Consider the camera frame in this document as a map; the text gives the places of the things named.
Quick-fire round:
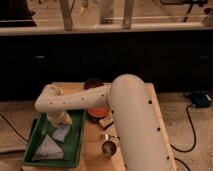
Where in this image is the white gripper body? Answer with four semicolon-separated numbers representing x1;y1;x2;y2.
47;111;72;127

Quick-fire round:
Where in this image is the green plastic tray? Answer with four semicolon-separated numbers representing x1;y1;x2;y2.
23;110;86;168

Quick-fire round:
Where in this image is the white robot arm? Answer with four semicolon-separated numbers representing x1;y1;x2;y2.
35;74;172;171

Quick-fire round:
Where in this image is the grey folded cloth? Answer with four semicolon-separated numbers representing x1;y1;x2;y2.
32;135;64;161

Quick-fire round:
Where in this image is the orange bowl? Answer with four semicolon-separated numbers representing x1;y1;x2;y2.
88;108;109;118

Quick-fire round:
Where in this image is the wooden block with black edge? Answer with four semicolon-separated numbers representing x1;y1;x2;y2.
99;116;113;130

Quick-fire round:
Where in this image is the dark brown bowl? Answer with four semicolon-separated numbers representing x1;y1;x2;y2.
84;78;104;90

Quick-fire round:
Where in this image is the wooden table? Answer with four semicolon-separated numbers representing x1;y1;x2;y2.
22;83;177;171

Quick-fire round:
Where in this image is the steel measuring cup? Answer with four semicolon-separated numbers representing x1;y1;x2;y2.
101;134;117;158

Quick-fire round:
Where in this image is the blue black floor device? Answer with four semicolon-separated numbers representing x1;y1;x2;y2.
185;91;212;108

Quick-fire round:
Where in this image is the black cable left floor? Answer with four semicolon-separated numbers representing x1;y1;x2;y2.
0;112;30;144

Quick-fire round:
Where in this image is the black cable on floor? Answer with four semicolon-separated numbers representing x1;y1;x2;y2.
169;103;198;171

